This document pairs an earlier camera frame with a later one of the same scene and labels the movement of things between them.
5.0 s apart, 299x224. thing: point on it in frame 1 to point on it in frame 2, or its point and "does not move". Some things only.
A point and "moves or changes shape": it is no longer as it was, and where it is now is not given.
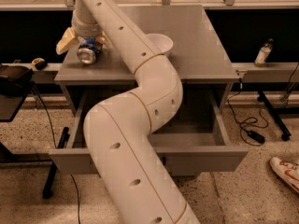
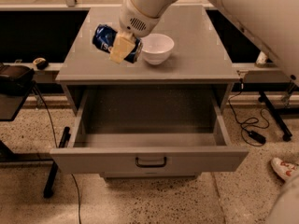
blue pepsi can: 88,50 moves or changes shape
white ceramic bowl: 163,44 does not move
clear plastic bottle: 263,53 does not move
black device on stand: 15,79 does not move
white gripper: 86,31 to 135,21
